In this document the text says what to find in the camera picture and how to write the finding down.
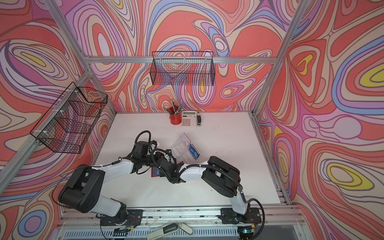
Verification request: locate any red leather card holder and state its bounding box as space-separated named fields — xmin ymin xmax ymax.
xmin=150 ymin=161 xmax=184 ymax=178

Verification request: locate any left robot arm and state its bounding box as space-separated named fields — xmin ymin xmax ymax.
xmin=57 ymin=130 xmax=153 ymax=226

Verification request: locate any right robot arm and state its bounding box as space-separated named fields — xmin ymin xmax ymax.
xmin=150 ymin=149 xmax=265 ymax=226

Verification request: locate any white VIP card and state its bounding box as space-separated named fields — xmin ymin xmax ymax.
xmin=180 ymin=133 xmax=191 ymax=147

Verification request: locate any red pen cup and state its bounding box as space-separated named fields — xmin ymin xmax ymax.
xmin=168 ymin=107 xmax=182 ymax=125

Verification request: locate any white pink calculator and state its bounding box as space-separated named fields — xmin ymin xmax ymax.
xmin=182 ymin=111 xmax=197 ymax=128

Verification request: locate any black stapler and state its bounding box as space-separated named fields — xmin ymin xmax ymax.
xmin=197 ymin=112 xmax=202 ymax=127

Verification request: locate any grey handheld device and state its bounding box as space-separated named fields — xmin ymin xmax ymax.
xmin=147 ymin=223 xmax=194 ymax=240

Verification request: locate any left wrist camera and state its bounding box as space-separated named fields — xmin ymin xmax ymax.
xmin=132 ymin=141 xmax=158 ymax=160

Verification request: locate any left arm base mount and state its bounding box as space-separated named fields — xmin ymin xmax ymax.
xmin=100 ymin=209 xmax=144 ymax=227

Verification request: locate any left wire basket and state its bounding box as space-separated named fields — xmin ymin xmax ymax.
xmin=30 ymin=83 xmax=108 ymax=154

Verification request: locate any wire basket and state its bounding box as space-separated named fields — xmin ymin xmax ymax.
xmin=30 ymin=83 xmax=108 ymax=154
xmin=150 ymin=50 xmax=216 ymax=86

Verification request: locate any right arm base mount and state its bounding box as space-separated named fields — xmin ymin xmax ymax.
xmin=218 ymin=208 xmax=262 ymax=225

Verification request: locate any back wire basket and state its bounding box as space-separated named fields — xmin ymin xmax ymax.
xmin=150 ymin=50 xmax=216 ymax=86

